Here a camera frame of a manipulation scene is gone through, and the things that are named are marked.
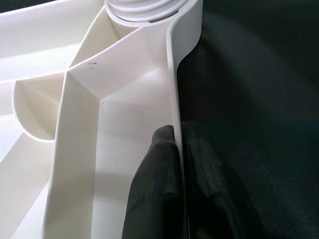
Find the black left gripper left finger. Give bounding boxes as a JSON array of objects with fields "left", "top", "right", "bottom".
[{"left": 121, "top": 124, "right": 186, "bottom": 239}]

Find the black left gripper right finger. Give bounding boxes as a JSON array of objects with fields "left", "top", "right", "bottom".
[{"left": 180, "top": 120, "right": 266, "bottom": 239}]

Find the white plastic table top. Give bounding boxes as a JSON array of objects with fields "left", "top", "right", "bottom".
[{"left": 0, "top": 0, "right": 203, "bottom": 239}]

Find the white tapered plastic table leg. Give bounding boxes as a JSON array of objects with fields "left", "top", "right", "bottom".
[{"left": 104, "top": 0, "right": 186, "bottom": 23}]

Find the black table cloth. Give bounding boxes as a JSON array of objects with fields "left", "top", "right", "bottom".
[{"left": 174, "top": 0, "right": 319, "bottom": 239}]

